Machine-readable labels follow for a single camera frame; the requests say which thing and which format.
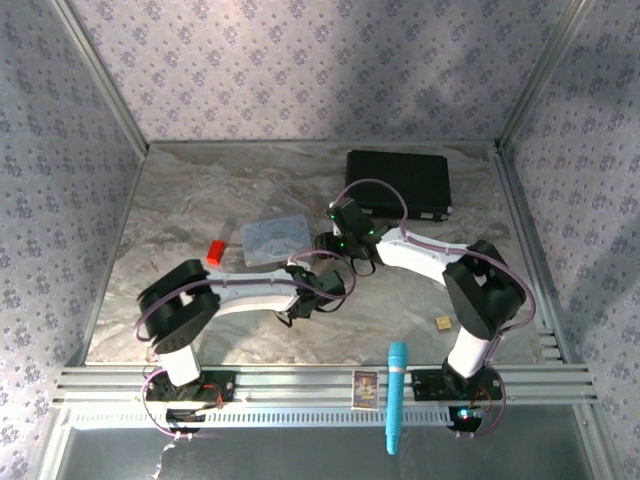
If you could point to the black hard case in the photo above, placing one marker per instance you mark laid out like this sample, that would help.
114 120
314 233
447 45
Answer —
400 175

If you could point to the aluminium frame post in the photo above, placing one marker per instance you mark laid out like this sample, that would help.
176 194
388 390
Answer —
542 75
102 80

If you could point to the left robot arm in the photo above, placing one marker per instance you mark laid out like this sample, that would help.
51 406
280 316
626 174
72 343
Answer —
250 295

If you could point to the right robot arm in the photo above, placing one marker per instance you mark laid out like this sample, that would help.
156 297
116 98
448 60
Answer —
420 252

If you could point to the pastel cartoon tin box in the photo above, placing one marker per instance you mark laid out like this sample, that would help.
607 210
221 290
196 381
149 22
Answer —
275 240

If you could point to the small gold square tile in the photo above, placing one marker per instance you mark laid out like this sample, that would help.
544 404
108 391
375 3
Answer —
442 323

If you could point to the blue toy microphone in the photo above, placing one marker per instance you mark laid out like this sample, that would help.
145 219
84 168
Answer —
397 390

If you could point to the aluminium mounting rail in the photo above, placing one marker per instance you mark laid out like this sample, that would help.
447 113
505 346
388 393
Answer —
300 382

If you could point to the colourful picture card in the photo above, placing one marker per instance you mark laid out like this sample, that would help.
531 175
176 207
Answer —
364 390

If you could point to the aluminium side rail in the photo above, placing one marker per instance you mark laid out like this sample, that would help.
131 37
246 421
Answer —
522 225

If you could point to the red block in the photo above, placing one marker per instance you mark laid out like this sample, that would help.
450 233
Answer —
216 251

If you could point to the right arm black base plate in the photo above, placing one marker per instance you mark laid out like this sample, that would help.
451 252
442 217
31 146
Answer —
425 385

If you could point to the black controller board with light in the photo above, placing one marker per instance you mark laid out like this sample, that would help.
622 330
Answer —
467 417

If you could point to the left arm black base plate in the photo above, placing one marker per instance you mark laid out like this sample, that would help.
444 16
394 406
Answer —
220 387

